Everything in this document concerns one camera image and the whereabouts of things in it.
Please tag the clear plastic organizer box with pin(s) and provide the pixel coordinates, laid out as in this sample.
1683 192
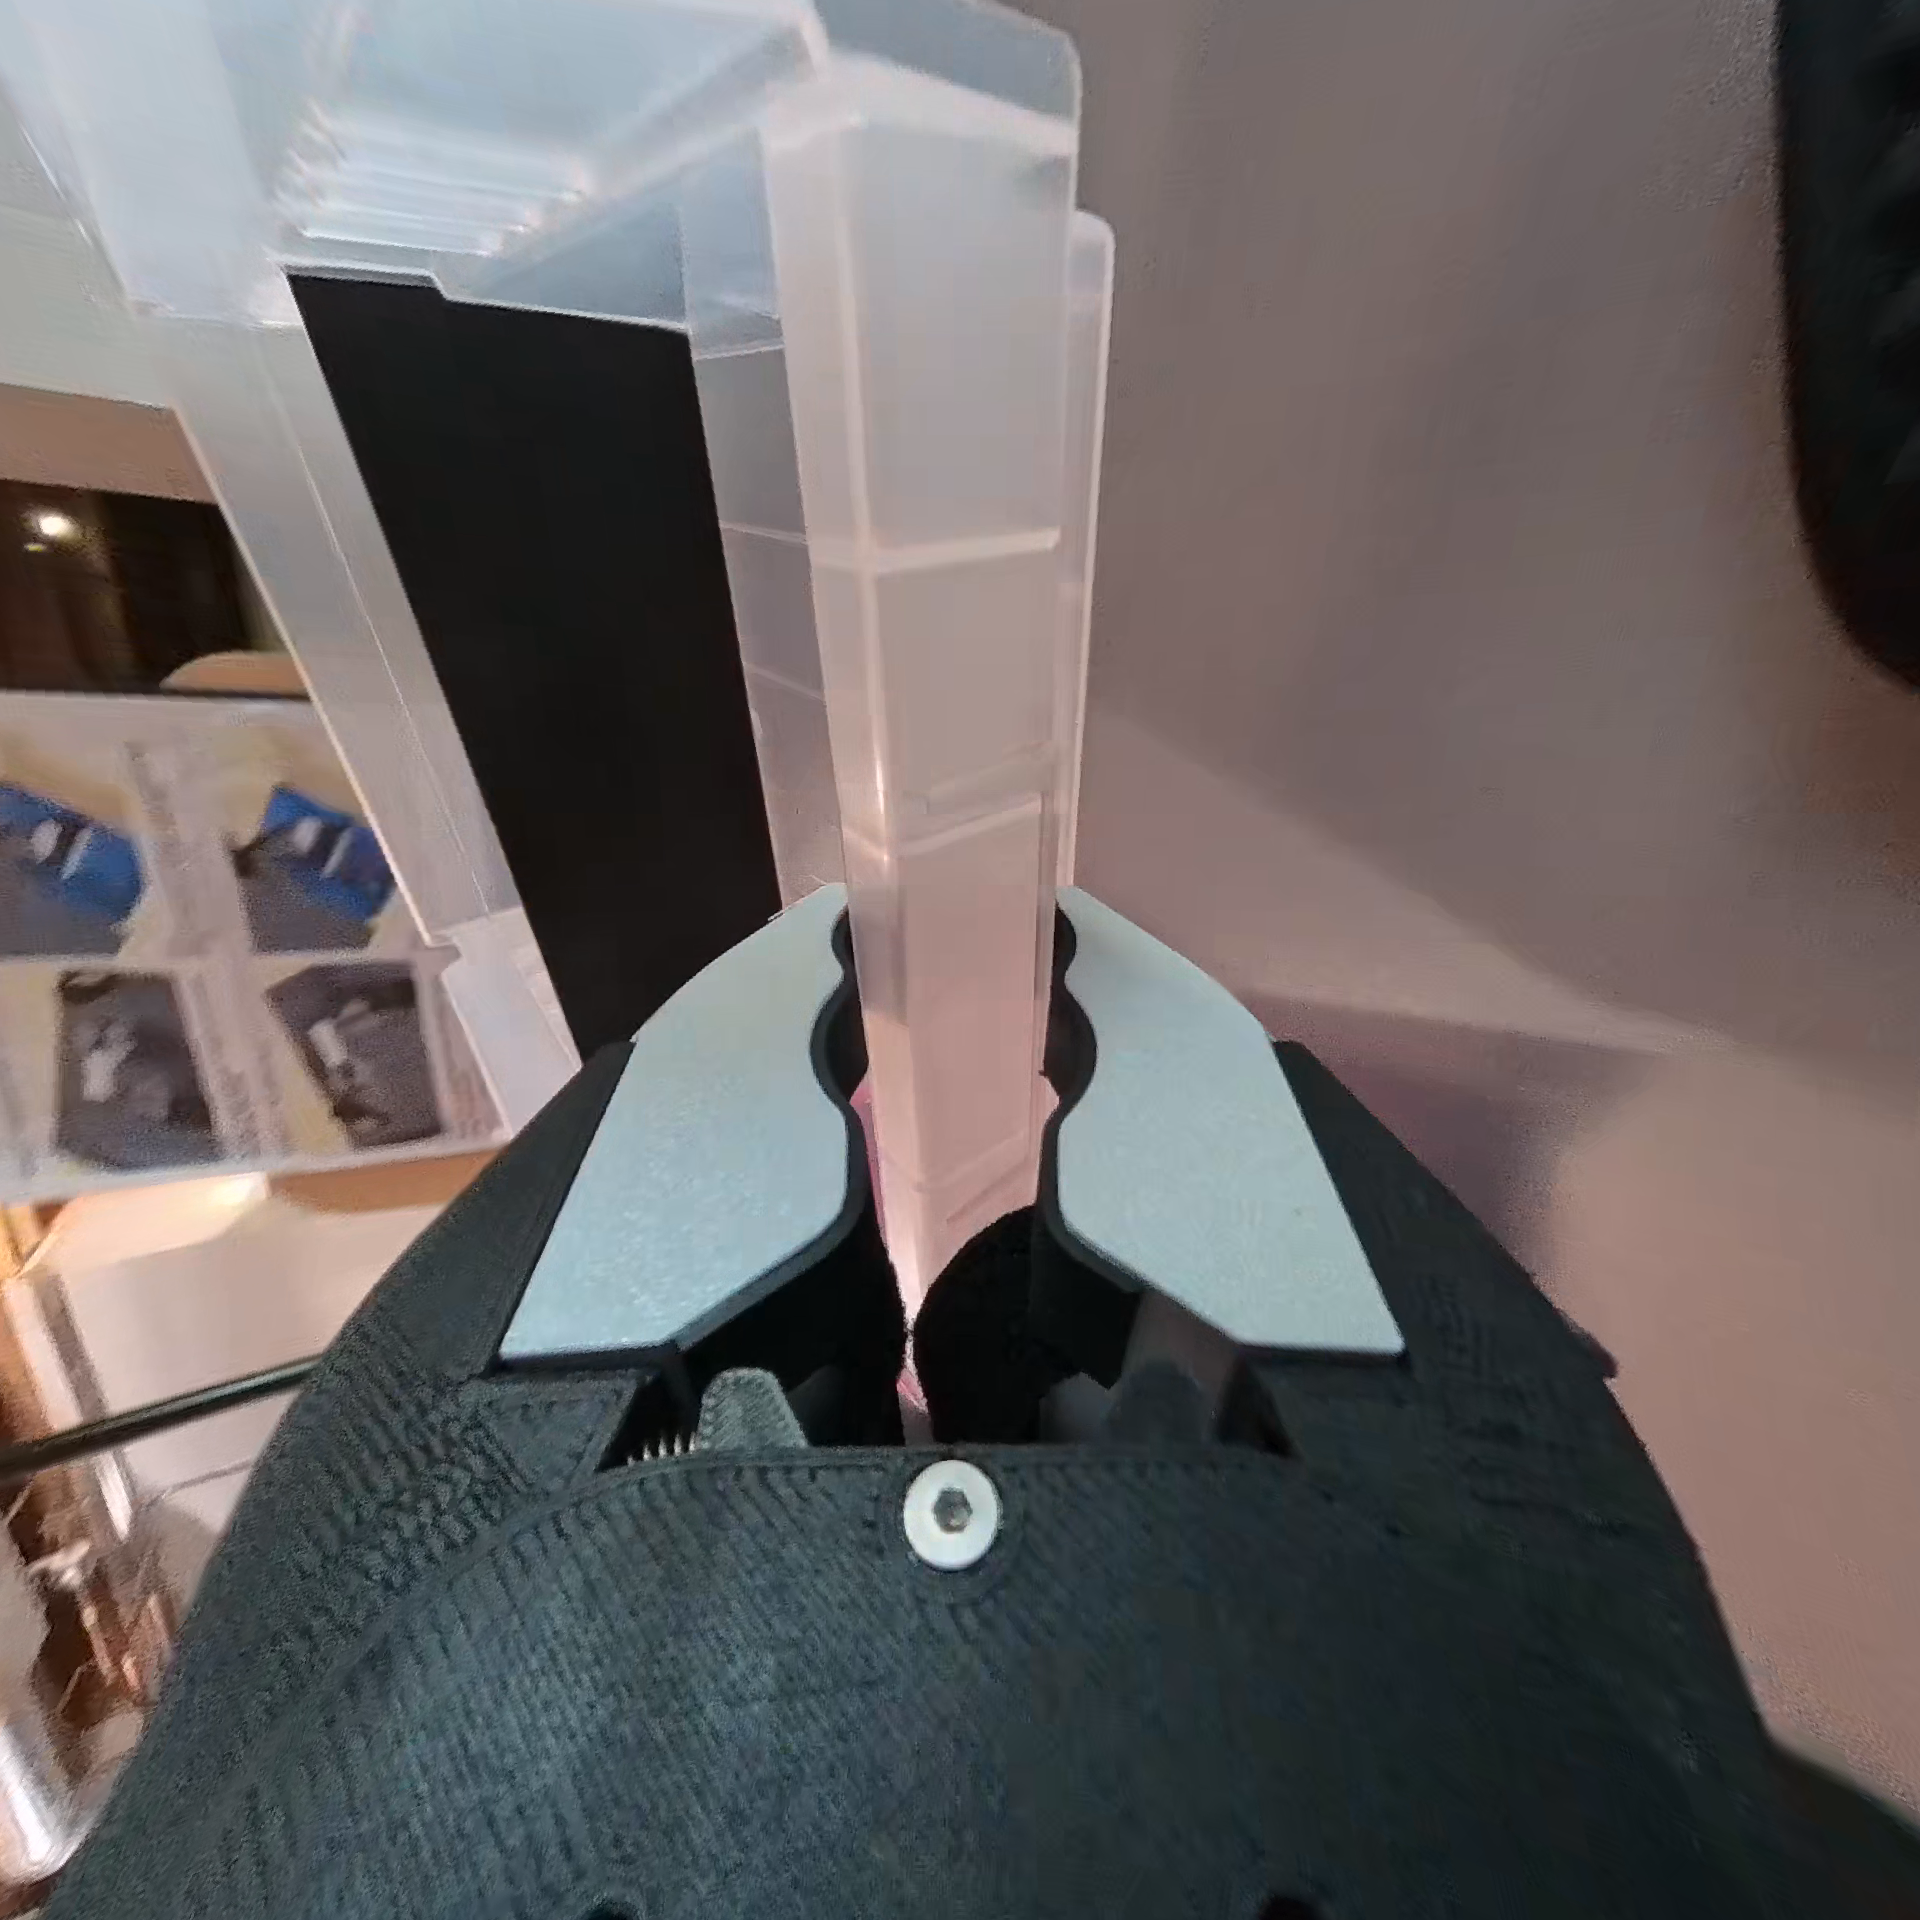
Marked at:
929 676

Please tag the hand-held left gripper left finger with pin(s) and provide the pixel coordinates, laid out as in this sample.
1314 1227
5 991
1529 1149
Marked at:
675 1173

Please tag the printed instruction sheet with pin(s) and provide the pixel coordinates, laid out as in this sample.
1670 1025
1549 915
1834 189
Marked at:
181 1051

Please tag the black mesh cushion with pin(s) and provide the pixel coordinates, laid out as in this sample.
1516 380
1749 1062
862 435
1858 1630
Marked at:
1862 301

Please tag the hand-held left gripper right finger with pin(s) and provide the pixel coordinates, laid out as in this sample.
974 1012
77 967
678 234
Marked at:
1216 1188

